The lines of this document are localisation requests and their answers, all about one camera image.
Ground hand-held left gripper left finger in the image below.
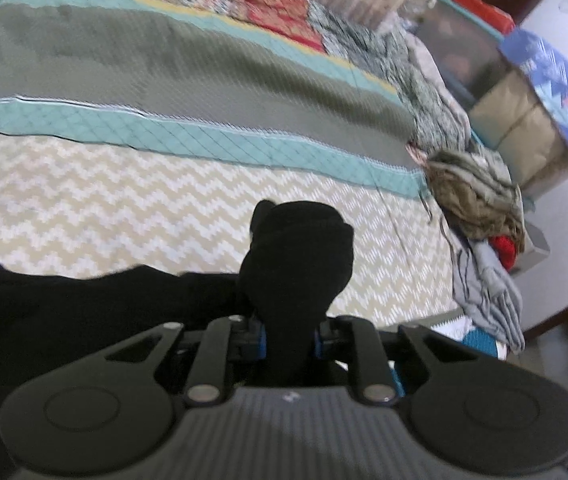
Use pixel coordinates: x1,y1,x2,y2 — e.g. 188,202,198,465
105,315,267,408

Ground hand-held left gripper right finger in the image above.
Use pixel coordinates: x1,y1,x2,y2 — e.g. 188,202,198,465
313,315,480,407

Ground black pants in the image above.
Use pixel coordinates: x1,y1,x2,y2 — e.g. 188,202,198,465
0,200,355,480

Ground grey garment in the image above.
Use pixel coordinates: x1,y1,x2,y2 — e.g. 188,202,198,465
450,234,527,355

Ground small red garment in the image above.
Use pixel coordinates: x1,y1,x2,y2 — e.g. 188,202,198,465
491,235,517,272

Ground olive clothes pile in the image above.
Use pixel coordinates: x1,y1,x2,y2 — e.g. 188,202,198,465
425,149,528,242

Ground patchwork quilt bedspread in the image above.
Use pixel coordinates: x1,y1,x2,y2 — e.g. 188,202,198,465
0,0,470,351

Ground grey patterned blanket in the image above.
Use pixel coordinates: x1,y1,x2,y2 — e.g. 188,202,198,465
379,15,473,148

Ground beige storage box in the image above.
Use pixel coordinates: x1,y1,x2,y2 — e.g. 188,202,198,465
468,69,568,188

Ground grey storage bin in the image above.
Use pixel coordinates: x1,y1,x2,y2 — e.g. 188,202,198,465
418,0,507,107

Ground blue printed cloth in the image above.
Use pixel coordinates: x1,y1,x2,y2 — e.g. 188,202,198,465
498,28,568,182

